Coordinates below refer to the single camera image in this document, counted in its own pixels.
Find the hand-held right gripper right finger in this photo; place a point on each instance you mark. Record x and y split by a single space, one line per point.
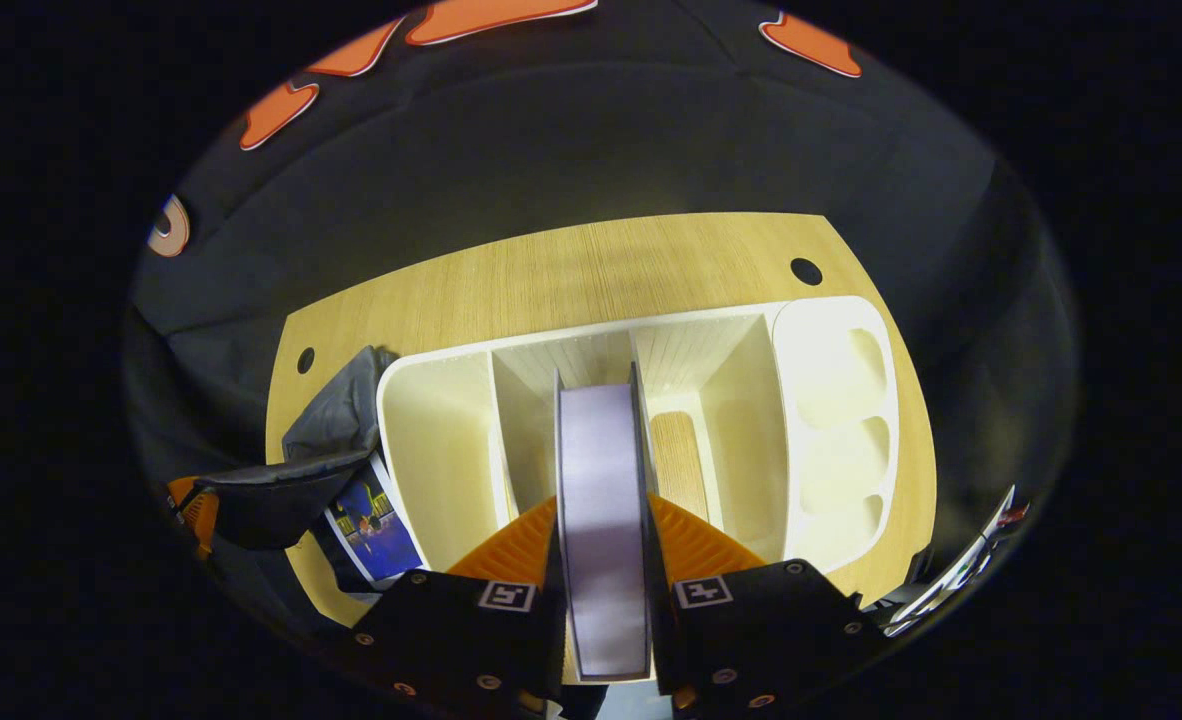
751 630

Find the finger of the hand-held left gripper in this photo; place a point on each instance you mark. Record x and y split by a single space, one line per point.
199 515

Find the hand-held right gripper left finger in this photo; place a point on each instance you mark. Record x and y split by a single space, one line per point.
451 630

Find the grey schoolbag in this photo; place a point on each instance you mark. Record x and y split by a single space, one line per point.
281 500

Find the blue cover book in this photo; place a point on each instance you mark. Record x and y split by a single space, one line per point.
381 530

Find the portrait cover book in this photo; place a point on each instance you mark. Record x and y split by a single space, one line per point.
601 520

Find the white bookshelf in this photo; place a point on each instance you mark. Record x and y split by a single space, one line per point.
831 400

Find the black backdrop cloth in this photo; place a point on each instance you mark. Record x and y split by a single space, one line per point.
591 140

